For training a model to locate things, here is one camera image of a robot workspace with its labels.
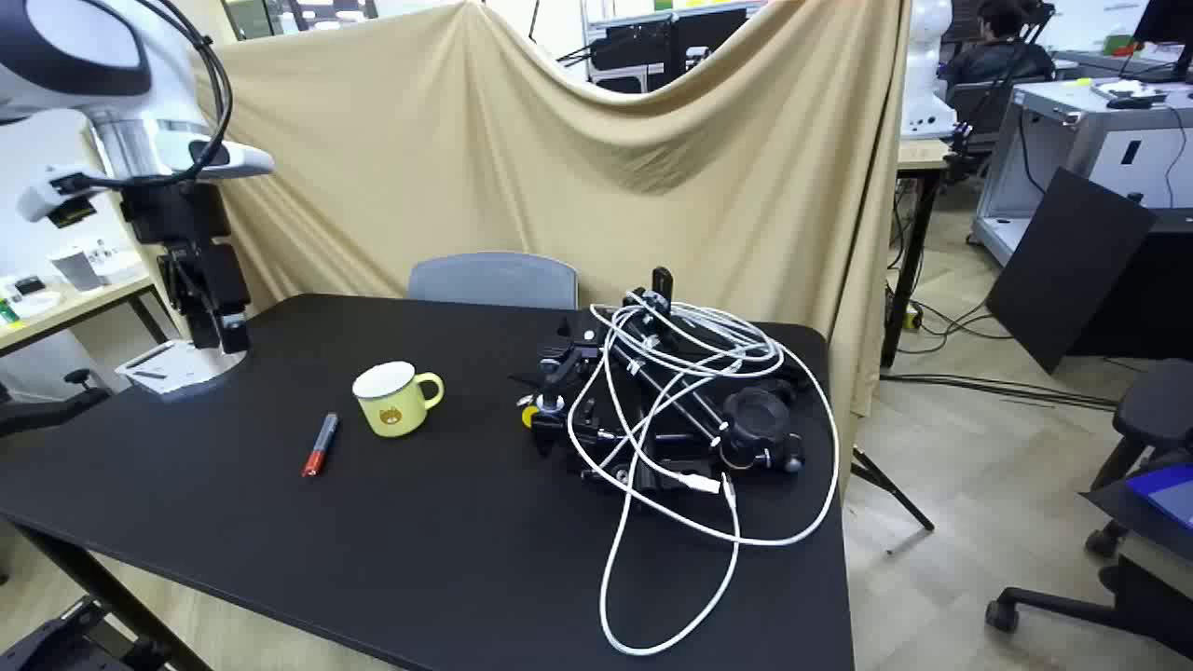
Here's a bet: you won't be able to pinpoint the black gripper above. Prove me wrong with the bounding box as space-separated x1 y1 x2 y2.
118 176 254 358

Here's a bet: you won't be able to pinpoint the red capped marker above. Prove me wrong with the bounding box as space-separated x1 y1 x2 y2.
297 409 343 486

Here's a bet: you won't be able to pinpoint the yellow mug white interior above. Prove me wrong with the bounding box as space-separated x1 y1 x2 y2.
347 358 446 444

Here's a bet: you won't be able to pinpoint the wooden side desk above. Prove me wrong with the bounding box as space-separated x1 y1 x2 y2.
0 266 172 367

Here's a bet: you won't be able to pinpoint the black armrest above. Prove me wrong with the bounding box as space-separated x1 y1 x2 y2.
0 367 115 440

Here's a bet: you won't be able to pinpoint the grey chair backrest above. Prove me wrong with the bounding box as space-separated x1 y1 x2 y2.
407 251 586 315

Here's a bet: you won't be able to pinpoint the beige cloth backdrop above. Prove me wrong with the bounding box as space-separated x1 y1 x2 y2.
203 0 917 420

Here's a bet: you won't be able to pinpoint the black background equipment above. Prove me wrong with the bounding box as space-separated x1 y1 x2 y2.
552 0 756 96

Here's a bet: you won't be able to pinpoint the black equipment pile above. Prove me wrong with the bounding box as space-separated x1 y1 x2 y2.
515 263 814 501

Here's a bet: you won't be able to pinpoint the wooden table black leg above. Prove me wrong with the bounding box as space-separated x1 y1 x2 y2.
879 135 957 373

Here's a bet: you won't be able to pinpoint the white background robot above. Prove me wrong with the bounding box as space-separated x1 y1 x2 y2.
900 0 963 141

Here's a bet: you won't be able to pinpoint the seated person dark clothes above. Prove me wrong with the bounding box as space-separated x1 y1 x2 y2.
945 0 1060 91

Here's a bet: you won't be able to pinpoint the black flat panel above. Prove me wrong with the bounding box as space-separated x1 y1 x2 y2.
984 166 1161 378

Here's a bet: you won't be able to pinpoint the white grey cabinet desk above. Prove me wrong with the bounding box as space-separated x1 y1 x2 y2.
965 74 1193 273

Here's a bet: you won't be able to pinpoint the black office chair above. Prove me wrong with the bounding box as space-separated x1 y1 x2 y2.
984 355 1193 663

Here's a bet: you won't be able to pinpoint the blue item on chair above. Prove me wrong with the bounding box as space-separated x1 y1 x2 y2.
1122 460 1193 532

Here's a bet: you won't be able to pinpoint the black computer monitor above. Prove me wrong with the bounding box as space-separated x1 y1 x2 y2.
1131 0 1193 51

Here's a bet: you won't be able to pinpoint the white camera bracket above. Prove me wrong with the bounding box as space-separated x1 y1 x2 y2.
14 168 106 233

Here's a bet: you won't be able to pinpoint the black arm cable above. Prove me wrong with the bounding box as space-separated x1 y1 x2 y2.
134 0 238 192

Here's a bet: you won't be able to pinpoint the white cable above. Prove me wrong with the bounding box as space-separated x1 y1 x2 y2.
562 291 847 661

